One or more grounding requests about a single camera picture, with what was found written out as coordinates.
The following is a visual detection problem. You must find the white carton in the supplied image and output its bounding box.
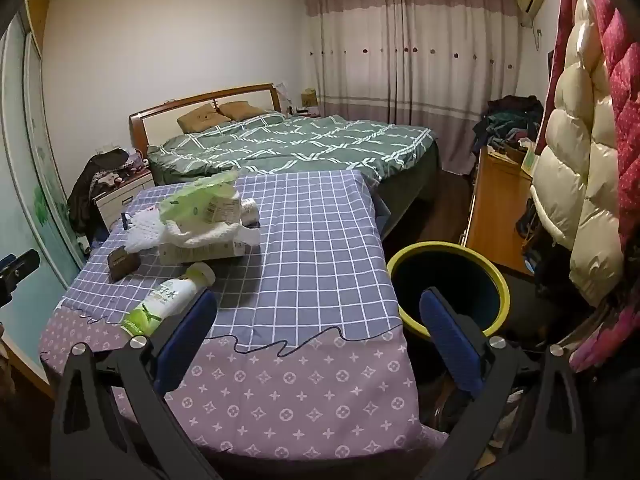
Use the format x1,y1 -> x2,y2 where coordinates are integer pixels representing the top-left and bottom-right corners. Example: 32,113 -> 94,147
159,237 -> 246,266

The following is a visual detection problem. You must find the white labelled jar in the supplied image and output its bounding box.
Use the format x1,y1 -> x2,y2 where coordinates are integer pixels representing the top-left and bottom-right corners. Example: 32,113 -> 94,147
206,191 -> 242,223

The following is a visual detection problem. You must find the pile of dark clothes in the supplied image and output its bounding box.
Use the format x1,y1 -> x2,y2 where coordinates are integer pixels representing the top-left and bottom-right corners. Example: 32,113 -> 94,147
472,94 -> 545,158

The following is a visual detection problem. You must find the cream puffer jacket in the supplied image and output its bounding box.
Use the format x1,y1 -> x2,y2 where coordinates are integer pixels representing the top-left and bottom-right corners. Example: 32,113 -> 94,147
530,0 -> 626,306

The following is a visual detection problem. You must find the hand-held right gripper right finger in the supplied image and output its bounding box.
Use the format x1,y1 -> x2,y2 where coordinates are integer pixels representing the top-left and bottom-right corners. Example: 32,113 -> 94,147
419,287 -> 591,480

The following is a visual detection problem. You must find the wooden bed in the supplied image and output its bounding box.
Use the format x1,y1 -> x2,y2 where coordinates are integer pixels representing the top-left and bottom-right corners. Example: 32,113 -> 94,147
129,82 -> 443,221

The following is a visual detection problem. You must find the green plastic bag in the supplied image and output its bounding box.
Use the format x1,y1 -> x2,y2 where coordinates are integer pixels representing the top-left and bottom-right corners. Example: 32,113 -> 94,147
159,170 -> 241,226

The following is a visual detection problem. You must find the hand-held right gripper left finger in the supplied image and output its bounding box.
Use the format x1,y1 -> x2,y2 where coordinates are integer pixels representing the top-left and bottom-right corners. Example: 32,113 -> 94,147
50,287 -> 221,480

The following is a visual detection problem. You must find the white nightstand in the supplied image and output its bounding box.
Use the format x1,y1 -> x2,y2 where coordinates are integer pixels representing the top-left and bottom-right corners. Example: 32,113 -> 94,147
94,167 -> 153,228

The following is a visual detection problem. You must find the dark red coat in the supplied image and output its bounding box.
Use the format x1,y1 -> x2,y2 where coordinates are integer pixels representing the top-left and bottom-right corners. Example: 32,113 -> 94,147
547,0 -> 576,126

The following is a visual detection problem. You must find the brown pillow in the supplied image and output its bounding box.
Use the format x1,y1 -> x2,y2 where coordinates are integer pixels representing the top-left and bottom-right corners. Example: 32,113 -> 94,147
177,102 -> 232,134
219,101 -> 268,122

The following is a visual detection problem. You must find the sliding wardrobe door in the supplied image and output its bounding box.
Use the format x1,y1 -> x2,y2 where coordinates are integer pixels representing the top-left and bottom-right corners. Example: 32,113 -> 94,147
0,10 -> 88,341

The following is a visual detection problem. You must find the blue checked cloth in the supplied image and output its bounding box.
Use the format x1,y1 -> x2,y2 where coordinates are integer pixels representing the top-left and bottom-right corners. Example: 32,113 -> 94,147
60,170 -> 403,356

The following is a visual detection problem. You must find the pile of pink clothes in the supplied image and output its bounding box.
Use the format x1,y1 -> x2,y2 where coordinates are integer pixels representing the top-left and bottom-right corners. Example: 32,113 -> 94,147
100,152 -> 151,186

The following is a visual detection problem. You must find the pink white curtain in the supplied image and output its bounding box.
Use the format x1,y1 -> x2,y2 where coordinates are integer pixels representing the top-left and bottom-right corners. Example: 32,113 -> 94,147
299,0 -> 521,178

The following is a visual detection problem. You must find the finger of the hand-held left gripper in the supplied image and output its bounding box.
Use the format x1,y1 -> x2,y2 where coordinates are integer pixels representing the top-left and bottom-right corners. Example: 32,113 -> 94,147
0,249 -> 41,308

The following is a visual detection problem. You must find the green checked quilt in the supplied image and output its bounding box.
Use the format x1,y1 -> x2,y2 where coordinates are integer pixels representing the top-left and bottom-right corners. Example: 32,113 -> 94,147
146,112 -> 441,183

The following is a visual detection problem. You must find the wooden desk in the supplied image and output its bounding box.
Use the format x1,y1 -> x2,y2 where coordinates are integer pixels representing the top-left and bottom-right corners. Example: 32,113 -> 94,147
465,147 -> 538,276

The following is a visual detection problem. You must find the green white drink bottle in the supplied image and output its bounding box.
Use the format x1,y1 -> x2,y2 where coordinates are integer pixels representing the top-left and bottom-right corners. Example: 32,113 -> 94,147
120,262 -> 216,338

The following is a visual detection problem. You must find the purple patterned cloth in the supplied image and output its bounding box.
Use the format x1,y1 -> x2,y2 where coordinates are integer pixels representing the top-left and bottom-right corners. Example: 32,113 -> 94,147
40,305 -> 451,466

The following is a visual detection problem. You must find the yellow rimmed dark bin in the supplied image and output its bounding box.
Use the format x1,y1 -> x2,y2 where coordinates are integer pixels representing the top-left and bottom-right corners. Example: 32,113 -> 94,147
387,241 -> 511,338

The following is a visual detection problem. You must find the red quilted jacket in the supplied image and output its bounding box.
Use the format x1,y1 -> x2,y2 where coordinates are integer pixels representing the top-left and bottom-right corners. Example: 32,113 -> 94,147
570,0 -> 640,373

